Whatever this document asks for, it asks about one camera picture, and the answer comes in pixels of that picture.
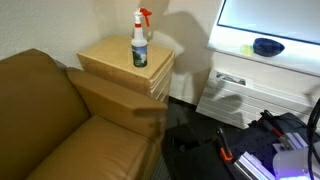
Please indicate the white spray bottle red trigger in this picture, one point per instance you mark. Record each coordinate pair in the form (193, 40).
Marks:
(139, 43)

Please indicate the dark blue bowl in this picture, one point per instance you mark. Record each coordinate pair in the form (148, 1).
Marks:
(267, 47)

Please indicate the yellow sponge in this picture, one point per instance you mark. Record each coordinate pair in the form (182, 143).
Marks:
(247, 49)

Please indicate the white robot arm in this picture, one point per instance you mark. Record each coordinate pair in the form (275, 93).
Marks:
(291, 165)

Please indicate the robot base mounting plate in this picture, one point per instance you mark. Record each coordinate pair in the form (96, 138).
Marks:
(253, 154)

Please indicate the orange handled clamp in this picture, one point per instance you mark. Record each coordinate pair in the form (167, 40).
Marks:
(224, 149)

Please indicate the tan leather armchair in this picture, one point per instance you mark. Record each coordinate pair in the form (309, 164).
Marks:
(67, 124)

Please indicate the white wall air conditioner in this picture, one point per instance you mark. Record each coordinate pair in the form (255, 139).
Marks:
(237, 101)

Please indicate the light wooden nightstand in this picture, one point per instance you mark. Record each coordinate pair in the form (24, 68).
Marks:
(112, 59)

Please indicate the red handled clamp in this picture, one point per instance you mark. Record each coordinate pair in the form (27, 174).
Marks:
(267, 116)

